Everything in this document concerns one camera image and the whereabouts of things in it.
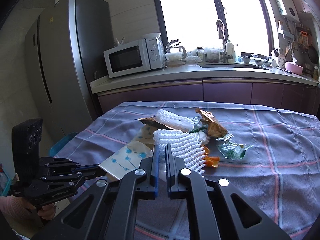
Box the pink bowl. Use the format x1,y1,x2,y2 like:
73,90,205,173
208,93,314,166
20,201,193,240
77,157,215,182
285,62,303,75

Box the window frame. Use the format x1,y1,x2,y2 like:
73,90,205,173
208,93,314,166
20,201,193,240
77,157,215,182
154,0,279,55

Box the white soap bottle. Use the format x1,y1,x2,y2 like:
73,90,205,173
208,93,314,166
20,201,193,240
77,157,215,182
226,39,235,63

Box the blue dotted paper cup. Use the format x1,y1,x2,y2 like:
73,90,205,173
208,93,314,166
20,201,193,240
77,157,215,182
99,141,153,181

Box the white microwave oven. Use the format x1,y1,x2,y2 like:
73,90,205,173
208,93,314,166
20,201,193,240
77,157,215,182
104,37,165,78

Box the white water heater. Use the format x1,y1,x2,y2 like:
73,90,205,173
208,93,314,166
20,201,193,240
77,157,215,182
276,0,300,23

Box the metal sink faucet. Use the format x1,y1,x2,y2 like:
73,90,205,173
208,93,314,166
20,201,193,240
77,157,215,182
216,19,232,63

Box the glass kettle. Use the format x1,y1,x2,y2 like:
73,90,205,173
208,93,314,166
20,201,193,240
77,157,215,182
164,39,187,67

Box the pink left sleeve forearm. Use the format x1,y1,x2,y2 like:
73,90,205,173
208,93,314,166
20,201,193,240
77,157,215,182
1,196,37,232

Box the grey refrigerator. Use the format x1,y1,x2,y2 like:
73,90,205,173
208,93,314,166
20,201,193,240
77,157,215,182
24,0,113,141

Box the teal plastic basket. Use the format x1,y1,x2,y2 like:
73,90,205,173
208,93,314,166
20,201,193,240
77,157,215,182
0,165,11,196

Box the clear green plastic wrapper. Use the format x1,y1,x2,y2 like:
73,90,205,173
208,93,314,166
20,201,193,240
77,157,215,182
216,139,253,160

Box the white spotted spatula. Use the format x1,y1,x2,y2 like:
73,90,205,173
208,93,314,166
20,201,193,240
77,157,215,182
276,54,286,69

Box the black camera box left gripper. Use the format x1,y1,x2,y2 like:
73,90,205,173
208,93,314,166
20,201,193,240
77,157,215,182
11,118,43,183

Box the glass jar on counter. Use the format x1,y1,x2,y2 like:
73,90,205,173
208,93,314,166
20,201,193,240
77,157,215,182
196,46,205,62

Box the white kitchen countertop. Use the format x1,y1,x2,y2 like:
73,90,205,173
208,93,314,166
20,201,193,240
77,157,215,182
90,64,318,94

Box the purple kitchen cabinets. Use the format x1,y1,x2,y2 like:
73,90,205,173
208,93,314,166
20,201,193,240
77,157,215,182
98,80,319,115

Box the purple plaid tablecloth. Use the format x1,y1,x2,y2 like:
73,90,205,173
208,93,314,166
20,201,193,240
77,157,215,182
57,101,319,239

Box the brown paper wrapper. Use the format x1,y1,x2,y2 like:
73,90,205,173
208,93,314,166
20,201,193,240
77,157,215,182
195,108,228,138

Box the black frying pan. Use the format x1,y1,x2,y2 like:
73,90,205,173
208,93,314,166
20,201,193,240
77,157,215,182
307,45,319,64

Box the orange peel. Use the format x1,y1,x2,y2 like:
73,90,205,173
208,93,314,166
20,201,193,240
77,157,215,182
202,145,220,168

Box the white foam fruit net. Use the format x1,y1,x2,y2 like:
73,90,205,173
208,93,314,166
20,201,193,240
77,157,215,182
153,129,205,175

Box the person left hand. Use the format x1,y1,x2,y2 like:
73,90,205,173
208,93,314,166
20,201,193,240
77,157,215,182
23,199,56,220

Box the blue trash bin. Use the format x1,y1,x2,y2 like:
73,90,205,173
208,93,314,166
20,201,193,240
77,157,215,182
49,132,78,157

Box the brown gold snack wrapper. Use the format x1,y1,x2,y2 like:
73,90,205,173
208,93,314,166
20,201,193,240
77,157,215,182
138,117,174,130

